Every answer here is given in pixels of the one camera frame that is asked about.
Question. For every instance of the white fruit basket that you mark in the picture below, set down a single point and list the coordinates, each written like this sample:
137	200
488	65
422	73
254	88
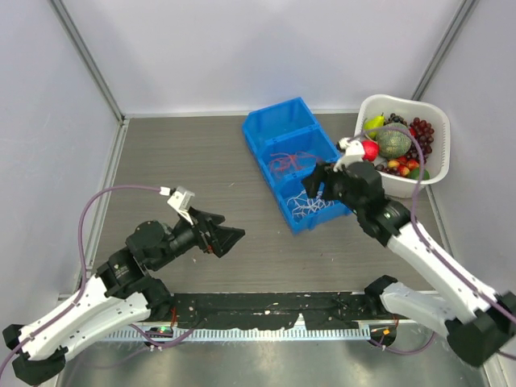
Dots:
438	161

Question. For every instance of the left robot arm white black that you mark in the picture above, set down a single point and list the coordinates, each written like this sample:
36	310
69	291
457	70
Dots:
120	293

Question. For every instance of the red apple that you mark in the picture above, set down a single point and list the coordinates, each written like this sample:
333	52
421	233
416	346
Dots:
371	150

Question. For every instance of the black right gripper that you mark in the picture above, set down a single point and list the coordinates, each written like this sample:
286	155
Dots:
311	183

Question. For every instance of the green yellow pear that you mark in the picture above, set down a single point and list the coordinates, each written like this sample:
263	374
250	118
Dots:
370	127

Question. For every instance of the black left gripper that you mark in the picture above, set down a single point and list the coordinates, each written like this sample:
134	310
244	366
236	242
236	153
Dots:
224	237

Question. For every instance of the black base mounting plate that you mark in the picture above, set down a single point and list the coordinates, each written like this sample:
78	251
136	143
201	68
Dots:
273	311

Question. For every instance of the green melon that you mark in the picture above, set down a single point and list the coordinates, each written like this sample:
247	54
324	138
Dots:
392	142

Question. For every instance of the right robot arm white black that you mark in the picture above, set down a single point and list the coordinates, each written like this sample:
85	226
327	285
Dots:
476	320

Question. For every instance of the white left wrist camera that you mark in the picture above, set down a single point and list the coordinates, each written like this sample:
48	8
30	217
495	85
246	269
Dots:
179	199

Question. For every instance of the dark red grape bunch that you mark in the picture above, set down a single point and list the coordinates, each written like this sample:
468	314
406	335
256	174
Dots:
424	133

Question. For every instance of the perforated cable duct strip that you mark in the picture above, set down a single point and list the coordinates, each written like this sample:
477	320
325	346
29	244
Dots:
297	333

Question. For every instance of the blue three-compartment bin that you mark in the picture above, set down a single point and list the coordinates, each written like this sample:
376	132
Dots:
286	140

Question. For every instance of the red yellow cherries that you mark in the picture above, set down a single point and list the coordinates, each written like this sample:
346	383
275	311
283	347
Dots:
400	167

